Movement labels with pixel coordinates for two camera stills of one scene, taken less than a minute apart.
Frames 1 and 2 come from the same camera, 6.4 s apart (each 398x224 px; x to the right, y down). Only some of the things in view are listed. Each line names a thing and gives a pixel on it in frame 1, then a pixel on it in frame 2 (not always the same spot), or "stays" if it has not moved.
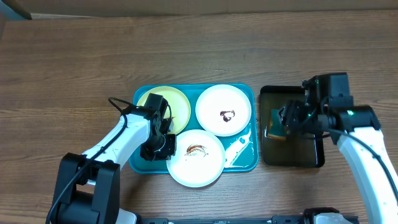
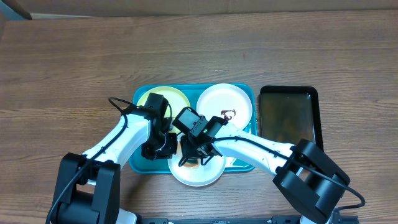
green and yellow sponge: [277, 130] -> [191, 163]
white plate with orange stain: [199, 158] stays
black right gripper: [293, 111] -> [191, 153]
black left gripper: [170, 149] stays
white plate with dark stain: [223, 110] stays
